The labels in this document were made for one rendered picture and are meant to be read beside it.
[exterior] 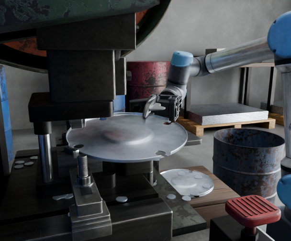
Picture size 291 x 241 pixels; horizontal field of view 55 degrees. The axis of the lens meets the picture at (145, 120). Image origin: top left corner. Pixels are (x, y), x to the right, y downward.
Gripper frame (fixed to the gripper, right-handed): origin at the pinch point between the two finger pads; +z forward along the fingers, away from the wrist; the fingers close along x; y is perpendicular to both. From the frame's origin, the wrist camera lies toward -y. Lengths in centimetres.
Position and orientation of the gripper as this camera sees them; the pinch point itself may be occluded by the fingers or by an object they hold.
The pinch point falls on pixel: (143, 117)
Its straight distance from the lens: 79.3
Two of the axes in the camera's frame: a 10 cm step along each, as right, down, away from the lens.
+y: 9.5, 0.8, -3.1
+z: -3.2, 3.1, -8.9
